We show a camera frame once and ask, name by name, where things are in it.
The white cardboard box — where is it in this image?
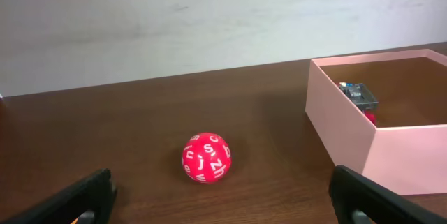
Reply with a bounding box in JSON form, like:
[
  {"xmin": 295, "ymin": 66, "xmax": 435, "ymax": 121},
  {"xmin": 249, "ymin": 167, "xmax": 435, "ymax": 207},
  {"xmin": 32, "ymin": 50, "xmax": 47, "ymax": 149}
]
[{"xmin": 305, "ymin": 50, "xmax": 446, "ymax": 195}]

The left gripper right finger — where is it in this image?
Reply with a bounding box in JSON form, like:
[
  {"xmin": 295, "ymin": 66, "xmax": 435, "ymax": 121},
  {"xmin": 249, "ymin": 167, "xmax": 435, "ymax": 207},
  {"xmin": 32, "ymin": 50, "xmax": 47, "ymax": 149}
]
[{"xmin": 329, "ymin": 165, "xmax": 446, "ymax": 224}]

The red toy car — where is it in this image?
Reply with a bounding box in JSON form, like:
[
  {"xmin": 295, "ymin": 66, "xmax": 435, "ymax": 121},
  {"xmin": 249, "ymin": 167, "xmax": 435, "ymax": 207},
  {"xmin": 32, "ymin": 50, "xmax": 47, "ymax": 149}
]
[{"xmin": 338, "ymin": 82, "xmax": 379, "ymax": 125}]

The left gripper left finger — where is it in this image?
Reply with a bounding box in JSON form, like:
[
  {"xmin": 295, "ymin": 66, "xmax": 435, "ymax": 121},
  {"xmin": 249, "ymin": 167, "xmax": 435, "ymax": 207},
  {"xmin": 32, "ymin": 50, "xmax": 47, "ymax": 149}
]
[{"xmin": 4, "ymin": 169, "xmax": 117, "ymax": 224}]

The red letter ball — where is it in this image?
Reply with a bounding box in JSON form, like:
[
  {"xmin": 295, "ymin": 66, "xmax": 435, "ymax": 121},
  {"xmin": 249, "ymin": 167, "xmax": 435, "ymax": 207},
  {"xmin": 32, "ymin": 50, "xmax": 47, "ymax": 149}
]
[{"xmin": 182, "ymin": 133, "xmax": 232, "ymax": 184}]

